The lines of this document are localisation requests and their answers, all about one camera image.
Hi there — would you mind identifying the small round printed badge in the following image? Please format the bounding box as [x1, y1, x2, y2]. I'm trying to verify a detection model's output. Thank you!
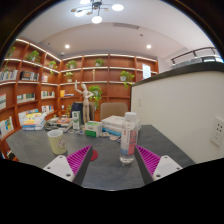
[109, 133, 122, 142]

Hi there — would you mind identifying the stack of white books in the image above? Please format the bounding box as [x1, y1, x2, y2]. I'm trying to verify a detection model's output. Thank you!
[100, 115, 142, 137]

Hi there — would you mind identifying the wooden wall shelf unit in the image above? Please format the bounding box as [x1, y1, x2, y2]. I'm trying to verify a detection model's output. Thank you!
[0, 37, 160, 161]

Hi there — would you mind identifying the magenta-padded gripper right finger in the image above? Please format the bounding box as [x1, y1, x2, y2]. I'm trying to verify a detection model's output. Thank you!
[134, 144, 184, 185]

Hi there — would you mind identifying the stack of colourful books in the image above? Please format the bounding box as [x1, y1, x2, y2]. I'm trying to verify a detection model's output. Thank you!
[21, 112, 47, 132]

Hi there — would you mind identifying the stack of dark books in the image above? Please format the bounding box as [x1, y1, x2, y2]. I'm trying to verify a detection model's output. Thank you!
[44, 116, 74, 132]

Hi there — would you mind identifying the beige chair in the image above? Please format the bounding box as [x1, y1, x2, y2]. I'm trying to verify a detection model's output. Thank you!
[99, 102, 129, 122]

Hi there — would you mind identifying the wooden artist mannequin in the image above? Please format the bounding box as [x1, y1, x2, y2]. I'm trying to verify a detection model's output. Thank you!
[73, 79, 95, 124]

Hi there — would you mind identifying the ceiling lamp with round bulbs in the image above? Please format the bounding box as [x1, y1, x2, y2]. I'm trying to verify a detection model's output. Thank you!
[70, 0, 125, 25]

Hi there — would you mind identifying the green white box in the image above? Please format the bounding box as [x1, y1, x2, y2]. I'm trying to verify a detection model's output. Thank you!
[84, 120, 103, 138]

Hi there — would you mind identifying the white wall socket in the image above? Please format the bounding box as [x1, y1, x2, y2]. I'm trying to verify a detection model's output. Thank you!
[209, 116, 224, 148]

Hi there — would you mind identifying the clear plastic drink bottle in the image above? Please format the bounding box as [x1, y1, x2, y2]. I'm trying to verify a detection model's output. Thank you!
[119, 111, 139, 165]

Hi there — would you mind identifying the dark metal railing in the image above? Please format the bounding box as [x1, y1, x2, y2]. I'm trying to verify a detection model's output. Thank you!
[170, 46, 223, 66]

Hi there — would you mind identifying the ceiling air vent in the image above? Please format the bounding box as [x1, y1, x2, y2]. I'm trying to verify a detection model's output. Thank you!
[113, 22, 140, 30]

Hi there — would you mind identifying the yellow striped mug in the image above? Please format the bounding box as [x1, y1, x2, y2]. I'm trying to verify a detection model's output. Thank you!
[46, 129, 68, 156]

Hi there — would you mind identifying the tall green white carton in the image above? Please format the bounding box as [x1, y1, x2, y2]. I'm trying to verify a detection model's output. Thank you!
[71, 110, 82, 130]

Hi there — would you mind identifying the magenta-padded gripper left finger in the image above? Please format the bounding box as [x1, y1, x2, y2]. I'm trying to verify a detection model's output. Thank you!
[43, 144, 95, 187]

